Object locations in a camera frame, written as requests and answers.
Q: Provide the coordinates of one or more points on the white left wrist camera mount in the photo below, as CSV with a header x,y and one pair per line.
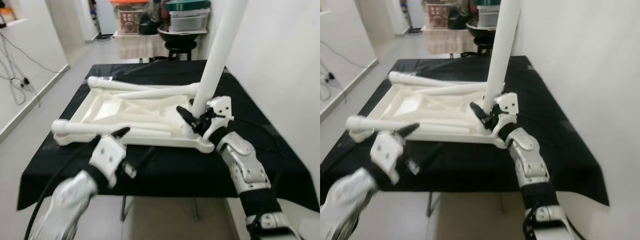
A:
x,y
107,155
387,150

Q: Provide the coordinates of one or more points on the grey metal table leg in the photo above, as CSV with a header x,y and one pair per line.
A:
x,y
196,209
432,204
500,204
126,207

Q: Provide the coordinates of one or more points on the green pot lid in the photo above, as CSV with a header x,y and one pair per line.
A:
x,y
187,5
485,2

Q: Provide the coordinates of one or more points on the orange jar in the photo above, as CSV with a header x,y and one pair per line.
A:
x,y
7,15

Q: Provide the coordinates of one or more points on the black tablecloth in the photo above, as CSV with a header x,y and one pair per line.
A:
x,y
175,170
475,165

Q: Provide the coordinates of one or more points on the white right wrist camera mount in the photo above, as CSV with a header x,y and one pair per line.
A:
x,y
507,105
220,107

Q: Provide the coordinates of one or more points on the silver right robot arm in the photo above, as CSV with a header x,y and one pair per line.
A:
x,y
242,160
530,160

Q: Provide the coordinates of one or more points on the black bag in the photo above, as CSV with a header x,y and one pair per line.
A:
x,y
152,22
460,17

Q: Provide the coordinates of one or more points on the orange-lidded storage box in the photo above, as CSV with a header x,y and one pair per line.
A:
x,y
127,19
440,15

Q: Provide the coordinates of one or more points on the black round stool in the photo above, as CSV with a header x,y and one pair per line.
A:
x,y
482,42
180,45

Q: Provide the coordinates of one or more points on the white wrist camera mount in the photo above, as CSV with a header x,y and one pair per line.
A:
x,y
507,105
220,107
107,155
387,150

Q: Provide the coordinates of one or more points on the clear plastic storage box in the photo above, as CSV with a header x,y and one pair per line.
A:
x,y
487,16
189,21

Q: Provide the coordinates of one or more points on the white cabinet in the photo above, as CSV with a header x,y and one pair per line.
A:
x,y
105,15
415,12

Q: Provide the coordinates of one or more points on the beige cloth covered table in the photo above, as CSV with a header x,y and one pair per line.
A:
x,y
447,41
140,46

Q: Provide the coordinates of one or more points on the white plastic table top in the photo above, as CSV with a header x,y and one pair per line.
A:
x,y
130,112
425,107

